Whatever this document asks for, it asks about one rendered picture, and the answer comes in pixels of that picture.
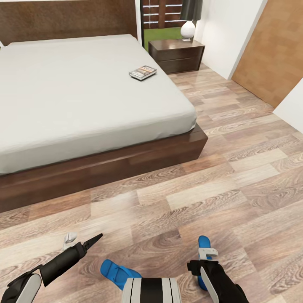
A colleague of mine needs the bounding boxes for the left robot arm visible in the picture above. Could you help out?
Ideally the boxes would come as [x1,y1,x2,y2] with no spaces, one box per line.
[0,231,103,303]

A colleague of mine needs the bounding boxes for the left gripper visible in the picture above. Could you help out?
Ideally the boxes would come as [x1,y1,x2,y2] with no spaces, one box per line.
[54,233,103,276]

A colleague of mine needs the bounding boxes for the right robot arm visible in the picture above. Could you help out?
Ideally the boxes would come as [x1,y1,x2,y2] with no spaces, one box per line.
[187,248,249,303]

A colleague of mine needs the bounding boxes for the sandal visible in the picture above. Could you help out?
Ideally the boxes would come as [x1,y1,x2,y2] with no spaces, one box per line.
[101,260,142,291]
[198,235,212,291]

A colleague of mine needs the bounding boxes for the hardback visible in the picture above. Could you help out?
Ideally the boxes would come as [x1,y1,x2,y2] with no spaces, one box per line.
[129,66,157,80]

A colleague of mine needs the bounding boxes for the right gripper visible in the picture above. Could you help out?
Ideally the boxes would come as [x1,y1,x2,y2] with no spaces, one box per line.
[187,260,204,276]

